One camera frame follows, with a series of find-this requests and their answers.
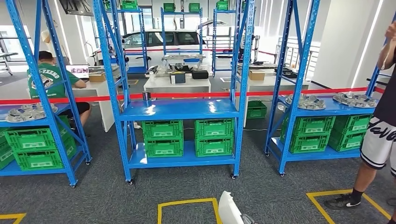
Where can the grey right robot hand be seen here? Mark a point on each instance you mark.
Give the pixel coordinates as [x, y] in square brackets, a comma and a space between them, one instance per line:
[249, 220]

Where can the white car body part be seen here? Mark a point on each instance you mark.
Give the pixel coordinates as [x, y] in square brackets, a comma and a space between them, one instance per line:
[229, 210]

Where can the blue steel shelf rack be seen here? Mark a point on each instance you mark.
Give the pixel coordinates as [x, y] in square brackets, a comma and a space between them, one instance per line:
[143, 37]
[179, 109]
[163, 31]
[29, 55]
[214, 37]
[309, 157]

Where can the grey black wrapped car part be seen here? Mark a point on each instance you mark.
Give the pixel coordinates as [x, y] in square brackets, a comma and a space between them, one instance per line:
[181, 68]

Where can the black perforated tray part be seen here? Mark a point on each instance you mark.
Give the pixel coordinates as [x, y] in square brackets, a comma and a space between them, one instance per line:
[151, 70]

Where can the red barrier belt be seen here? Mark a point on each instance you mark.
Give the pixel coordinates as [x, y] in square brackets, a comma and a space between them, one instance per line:
[191, 94]
[191, 49]

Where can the white desk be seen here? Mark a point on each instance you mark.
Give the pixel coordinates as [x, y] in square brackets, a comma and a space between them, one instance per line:
[176, 86]
[272, 84]
[105, 111]

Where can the cardboard box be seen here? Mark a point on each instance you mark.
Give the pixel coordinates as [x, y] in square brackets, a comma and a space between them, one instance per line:
[256, 75]
[97, 77]

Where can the black plastic tray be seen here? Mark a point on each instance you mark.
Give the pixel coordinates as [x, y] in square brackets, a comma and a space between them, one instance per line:
[286, 73]

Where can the black zip case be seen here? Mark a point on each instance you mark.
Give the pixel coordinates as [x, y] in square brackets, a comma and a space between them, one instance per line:
[200, 74]

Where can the steel table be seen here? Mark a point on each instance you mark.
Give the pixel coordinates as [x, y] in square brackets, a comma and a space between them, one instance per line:
[263, 66]
[106, 69]
[161, 73]

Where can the person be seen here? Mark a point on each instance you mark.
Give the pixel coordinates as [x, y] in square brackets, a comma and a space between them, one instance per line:
[51, 80]
[380, 139]

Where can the blue yellow tool bag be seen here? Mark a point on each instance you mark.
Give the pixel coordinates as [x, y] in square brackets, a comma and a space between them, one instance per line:
[178, 78]

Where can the grey metal tray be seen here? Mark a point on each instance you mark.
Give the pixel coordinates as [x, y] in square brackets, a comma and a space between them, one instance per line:
[182, 57]

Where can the white car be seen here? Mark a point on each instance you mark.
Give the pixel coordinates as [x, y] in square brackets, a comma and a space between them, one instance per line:
[154, 57]

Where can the laptop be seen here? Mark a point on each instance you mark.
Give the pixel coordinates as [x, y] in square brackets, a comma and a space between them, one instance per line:
[77, 71]

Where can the black barrier belt post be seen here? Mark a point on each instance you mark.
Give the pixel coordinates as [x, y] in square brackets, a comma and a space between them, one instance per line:
[146, 95]

